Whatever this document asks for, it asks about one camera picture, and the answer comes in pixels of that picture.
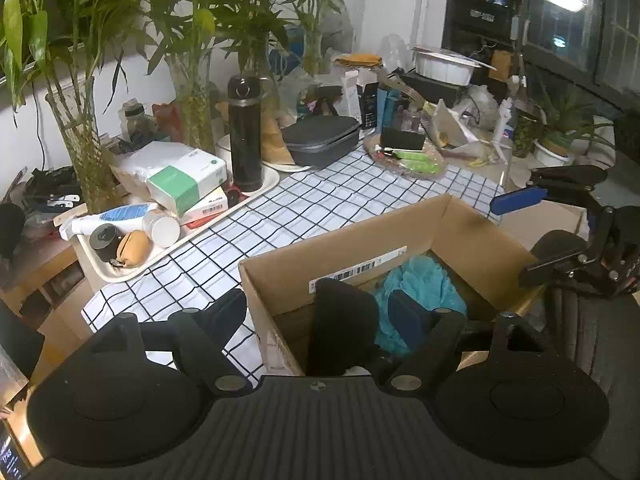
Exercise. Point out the potted plant white pot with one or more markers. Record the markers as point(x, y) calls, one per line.
point(555, 147)

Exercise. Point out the glass plate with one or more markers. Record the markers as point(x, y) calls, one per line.
point(435, 167)

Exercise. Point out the green white carton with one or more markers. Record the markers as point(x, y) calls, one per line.
point(185, 182)

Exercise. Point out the blue carton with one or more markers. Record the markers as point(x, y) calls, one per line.
point(387, 107)

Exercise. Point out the black thermos bottle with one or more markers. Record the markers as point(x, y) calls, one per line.
point(245, 135)

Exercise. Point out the brown paper bag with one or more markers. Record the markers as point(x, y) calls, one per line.
point(275, 142)

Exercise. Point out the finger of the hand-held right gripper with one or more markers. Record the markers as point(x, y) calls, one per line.
point(550, 262)
point(517, 201)

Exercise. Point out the person's right forearm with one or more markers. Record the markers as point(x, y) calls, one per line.
point(590, 355)

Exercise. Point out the teal fluffy cloth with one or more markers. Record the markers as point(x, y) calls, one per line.
point(425, 280)

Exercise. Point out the brown pouch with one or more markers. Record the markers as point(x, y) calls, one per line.
point(132, 247)

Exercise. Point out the white plastic food container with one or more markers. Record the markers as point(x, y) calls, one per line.
point(442, 67)

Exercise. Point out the glass vase with bamboo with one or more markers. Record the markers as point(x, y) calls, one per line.
point(192, 105)
point(82, 150)
point(312, 52)
point(257, 60)

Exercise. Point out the cardboard box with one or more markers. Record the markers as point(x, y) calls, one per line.
point(475, 245)

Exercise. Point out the white tube blue label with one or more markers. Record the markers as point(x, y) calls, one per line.
point(115, 216)

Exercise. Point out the tall white carton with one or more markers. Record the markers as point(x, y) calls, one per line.
point(351, 92)

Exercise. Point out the green tissue packet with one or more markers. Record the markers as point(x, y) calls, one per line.
point(417, 166)
point(412, 156)

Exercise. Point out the checked tablecloth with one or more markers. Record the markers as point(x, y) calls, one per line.
point(310, 200)

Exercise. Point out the grey zip case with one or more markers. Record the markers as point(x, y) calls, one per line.
point(320, 140)

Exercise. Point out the black storage rack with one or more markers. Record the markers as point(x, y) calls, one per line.
point(482, 10)

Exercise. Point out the small black cylinder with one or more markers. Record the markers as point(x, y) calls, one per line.
point(105, 242)

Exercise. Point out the red white flat box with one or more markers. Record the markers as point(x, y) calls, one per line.
point(210, 207)

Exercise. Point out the orange folded cloth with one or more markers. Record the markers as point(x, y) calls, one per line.
point(357, 60)

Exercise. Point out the white squeeze bottle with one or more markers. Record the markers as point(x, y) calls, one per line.
point(504, 122)

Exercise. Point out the white tray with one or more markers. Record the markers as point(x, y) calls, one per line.
point(260, 185)
point(277, 165)

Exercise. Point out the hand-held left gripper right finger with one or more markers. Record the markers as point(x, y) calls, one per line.
point(407, 320)

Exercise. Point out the tall black carton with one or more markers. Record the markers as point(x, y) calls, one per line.
point(369, 105)

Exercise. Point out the smartphone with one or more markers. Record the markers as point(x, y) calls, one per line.
point(9, 455)

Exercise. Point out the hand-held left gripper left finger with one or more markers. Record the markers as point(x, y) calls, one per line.
point(225, 317)

